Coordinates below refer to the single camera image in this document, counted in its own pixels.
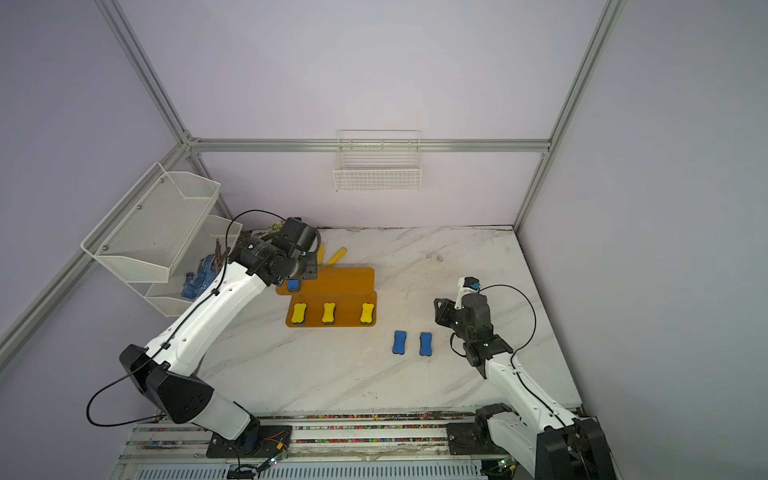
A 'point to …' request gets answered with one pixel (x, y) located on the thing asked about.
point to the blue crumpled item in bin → (207, 271)
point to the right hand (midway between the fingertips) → (438, 305)
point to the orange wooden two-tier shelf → (348, 288)
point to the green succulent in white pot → (276, 228)
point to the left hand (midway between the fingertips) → (303, 270)
